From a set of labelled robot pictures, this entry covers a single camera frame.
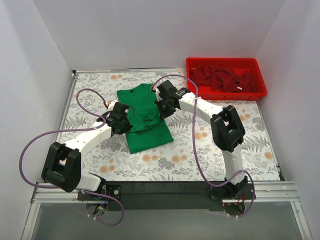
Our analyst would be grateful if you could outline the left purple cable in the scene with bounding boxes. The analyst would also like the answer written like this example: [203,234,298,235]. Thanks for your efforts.
[19,88,125,227]

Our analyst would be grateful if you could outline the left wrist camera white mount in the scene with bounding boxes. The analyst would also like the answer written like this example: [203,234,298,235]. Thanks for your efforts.
[103,99,118,111]

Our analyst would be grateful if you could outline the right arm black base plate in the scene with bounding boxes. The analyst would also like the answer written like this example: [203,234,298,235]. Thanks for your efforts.
[207,183,256,200]

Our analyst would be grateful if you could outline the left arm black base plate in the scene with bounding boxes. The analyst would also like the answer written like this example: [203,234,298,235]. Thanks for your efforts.
[77,184,122,201]

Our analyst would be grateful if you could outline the black front crossbar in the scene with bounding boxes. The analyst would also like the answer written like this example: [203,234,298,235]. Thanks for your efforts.
[106,181,224,212]

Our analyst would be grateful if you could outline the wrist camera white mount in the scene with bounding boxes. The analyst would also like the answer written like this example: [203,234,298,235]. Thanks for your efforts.
[103,99,118,111]
[151,85,162,102]

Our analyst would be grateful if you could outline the green t shirt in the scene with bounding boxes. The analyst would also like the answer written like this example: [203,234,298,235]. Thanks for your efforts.
[117,83,174,154]

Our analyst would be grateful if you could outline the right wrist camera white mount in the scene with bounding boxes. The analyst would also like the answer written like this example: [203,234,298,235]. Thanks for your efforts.
[151,85,162,102]

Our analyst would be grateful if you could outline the aluminium frame rail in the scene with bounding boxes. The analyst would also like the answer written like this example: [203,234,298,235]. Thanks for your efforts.
[31,181,301,203]

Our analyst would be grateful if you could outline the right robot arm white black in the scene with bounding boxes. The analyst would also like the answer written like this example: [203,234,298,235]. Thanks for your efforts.
[151,80,248,199]

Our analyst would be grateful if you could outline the dark red t shirt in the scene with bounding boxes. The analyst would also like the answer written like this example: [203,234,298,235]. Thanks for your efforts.
[190,65,257,93]

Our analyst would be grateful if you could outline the red plastic bin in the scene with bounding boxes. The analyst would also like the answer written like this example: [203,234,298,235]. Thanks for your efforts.
[186,57,267,101]

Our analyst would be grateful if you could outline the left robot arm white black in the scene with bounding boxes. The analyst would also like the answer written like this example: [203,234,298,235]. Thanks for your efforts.
[41,100,132,200]

